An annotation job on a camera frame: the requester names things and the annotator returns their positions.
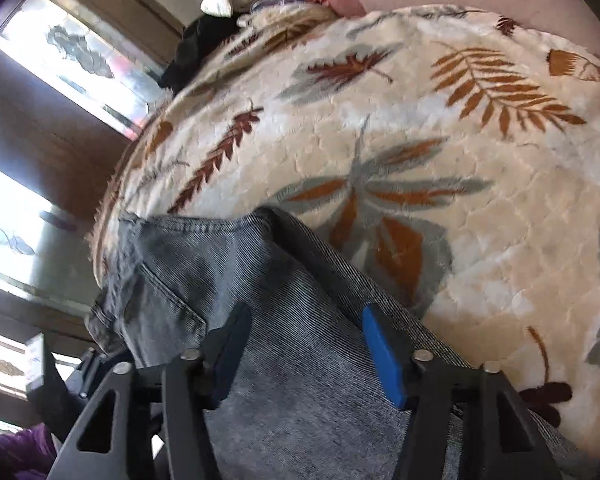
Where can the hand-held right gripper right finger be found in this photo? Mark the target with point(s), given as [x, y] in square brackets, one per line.
[385, 360]

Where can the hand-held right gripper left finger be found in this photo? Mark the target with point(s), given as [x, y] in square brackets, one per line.
[230, 355]

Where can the grey-blue denim pants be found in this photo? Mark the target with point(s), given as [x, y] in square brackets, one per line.
[290, 285]

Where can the person's left forearm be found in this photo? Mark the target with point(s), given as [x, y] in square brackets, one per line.
[15, 452]

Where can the cream leaf-printed blanket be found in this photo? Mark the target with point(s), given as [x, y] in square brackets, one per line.
[430, 160]

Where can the black cloth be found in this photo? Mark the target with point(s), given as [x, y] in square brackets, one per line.
[195, 50]

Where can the patterned glass window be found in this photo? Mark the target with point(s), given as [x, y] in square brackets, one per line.
[80, 55]

